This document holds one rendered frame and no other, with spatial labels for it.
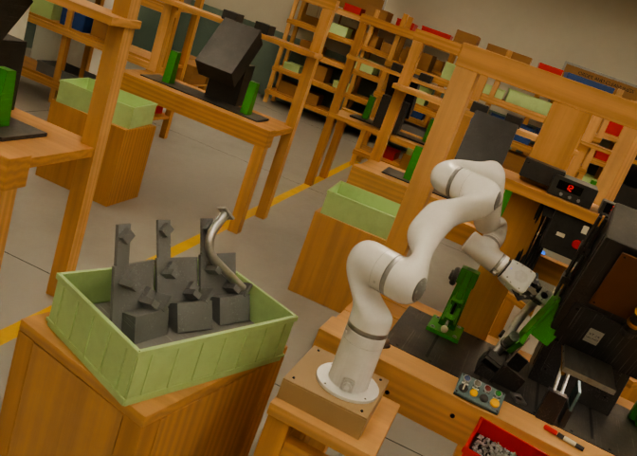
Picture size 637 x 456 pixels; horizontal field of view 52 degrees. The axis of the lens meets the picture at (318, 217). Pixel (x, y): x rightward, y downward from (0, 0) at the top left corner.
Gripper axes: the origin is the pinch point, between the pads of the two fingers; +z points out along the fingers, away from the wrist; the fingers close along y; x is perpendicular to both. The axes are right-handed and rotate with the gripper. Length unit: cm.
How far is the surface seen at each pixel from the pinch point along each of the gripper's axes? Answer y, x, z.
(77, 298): -107, -30, -104
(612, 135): 686, 635, 60
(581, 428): -26.8, 5.3, 36.0
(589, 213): 31.2, -12.8, -4.5
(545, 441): -44, -8, 25
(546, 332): -12.1, -4.8, 7.7
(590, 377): -23.0, -19.7, 22.3
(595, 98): 63, -27, -28
